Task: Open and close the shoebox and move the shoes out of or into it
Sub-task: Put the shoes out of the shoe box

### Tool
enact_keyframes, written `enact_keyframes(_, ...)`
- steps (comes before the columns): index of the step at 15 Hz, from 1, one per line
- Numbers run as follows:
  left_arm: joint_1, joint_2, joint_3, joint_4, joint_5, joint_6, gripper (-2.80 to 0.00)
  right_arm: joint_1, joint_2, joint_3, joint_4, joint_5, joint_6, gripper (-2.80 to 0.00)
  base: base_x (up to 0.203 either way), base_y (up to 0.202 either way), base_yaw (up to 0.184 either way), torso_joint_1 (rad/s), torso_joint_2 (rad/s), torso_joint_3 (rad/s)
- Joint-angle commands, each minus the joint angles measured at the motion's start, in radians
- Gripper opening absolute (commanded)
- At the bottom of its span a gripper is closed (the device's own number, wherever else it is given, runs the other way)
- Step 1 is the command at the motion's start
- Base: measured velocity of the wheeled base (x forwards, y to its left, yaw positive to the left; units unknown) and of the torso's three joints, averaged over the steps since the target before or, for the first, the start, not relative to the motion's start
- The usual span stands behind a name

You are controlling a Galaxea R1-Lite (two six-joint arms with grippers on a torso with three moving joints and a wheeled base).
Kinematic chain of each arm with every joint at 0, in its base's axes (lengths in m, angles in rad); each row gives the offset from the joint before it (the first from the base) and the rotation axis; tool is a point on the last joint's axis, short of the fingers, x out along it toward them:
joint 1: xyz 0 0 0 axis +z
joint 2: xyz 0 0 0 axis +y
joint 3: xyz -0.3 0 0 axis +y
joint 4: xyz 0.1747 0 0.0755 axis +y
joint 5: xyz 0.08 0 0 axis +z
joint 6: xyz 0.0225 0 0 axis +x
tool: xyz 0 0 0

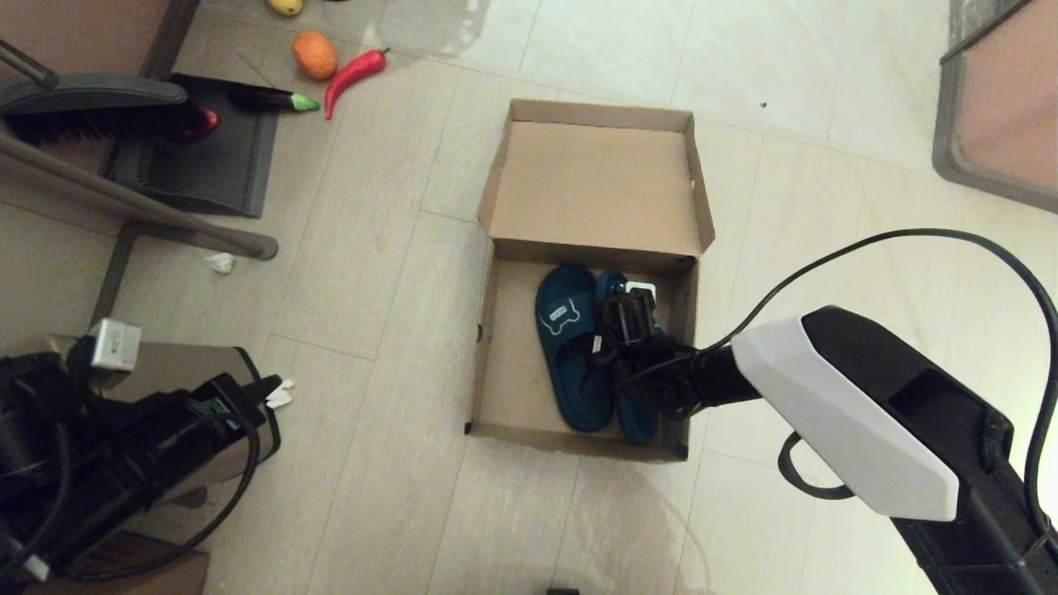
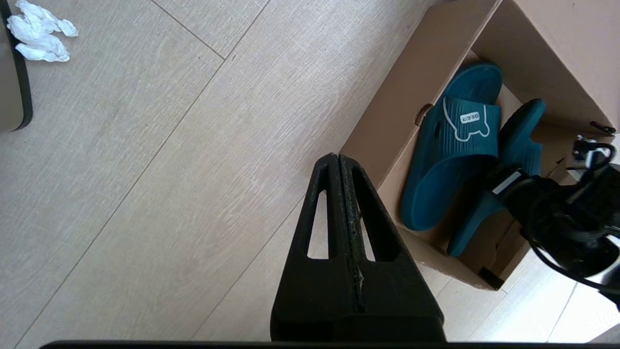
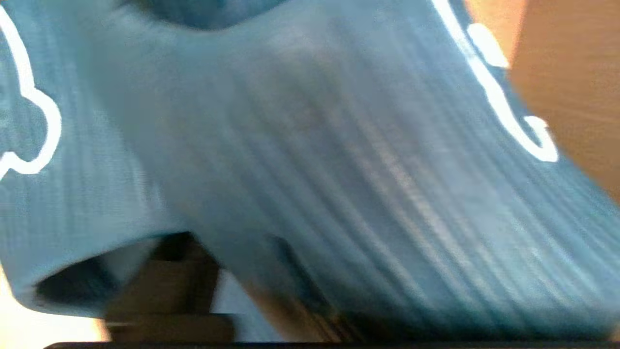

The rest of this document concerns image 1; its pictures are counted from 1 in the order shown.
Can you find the red toy chili pepper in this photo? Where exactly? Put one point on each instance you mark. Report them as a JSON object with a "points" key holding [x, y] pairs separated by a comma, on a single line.
{"points": [[349, 77]]}

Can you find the brown plastic trash bin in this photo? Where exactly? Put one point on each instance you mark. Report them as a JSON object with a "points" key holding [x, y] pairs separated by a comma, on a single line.
{"points": [[182, 359]]}

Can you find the brown cardboard carton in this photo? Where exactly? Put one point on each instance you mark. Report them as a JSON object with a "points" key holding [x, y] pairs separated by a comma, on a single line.
{"points": [[149, 574]]}

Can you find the grey-brown metal furniture frame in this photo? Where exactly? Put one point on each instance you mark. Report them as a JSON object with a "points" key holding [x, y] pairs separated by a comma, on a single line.
{"points": [[124, 200]]}

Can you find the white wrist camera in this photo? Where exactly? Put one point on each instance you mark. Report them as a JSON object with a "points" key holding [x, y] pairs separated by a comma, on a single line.
{"points": [[116, 344], [641, 289]]}

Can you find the small red round toy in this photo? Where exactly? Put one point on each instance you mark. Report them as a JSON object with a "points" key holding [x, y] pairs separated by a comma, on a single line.
{"points": [[205, 122]]}

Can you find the brown board with grey frame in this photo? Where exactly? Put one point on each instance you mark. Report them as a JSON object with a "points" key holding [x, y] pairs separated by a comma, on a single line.
{"points": [[1008, 99]]}

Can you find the dark grey dustpan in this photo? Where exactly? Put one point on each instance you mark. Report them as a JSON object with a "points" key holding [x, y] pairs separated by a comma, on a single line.
{"points": [[219, 169]]}

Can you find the orange toy fruit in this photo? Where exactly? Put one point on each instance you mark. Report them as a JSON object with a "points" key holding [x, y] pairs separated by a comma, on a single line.
{"points": [[315, 55]]}

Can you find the dark blue rubber slipper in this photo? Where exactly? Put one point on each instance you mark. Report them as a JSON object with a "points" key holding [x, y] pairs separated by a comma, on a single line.
{"points": [[636, 421], [570, 380]]}

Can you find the white crumpled tissue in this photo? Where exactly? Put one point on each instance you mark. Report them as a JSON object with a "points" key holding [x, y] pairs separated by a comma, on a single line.
{"points": [[279, 397]]}

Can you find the brown wooden furniture panel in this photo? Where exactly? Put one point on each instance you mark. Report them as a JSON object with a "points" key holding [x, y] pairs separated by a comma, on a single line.
{"points": [[83, 33]]}

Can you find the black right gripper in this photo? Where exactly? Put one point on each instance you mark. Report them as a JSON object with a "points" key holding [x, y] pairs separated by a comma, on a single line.
{"points": [[628, 318]]}

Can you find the yellow toy mango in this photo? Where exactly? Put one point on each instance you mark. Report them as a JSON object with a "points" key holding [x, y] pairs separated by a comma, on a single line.
{"points": [[284, 6]]}

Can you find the purple toy eggplant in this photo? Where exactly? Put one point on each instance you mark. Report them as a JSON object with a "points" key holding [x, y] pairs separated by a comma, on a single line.
{"points": [[263, 98]]}

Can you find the brown cardboard shoe box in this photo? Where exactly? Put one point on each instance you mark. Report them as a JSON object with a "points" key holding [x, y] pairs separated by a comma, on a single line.
{"points": [[595, 190]]}

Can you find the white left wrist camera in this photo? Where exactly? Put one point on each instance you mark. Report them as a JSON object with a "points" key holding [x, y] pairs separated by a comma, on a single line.
{"points": [[116, 344]]}

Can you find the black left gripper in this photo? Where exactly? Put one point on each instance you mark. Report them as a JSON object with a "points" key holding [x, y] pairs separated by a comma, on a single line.
{"points": [[173, 421]]}

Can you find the grey broom with black bristles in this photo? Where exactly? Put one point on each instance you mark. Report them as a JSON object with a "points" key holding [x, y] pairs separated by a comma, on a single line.
{"points": [[91, 95]]}

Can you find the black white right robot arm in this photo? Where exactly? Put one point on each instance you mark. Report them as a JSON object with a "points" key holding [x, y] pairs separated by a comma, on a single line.
{"points": [[843, 413]]}

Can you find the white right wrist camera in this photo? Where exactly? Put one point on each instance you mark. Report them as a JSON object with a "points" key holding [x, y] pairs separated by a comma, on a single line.
{"points": [[641, 289]]}

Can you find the white crumpled paper ball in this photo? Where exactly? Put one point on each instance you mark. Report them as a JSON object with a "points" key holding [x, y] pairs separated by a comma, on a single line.
{"points": [[221, 263]]}

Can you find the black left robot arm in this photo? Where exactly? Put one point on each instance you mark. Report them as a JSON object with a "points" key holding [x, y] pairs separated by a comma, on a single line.
{"points": [[41, 446]]}

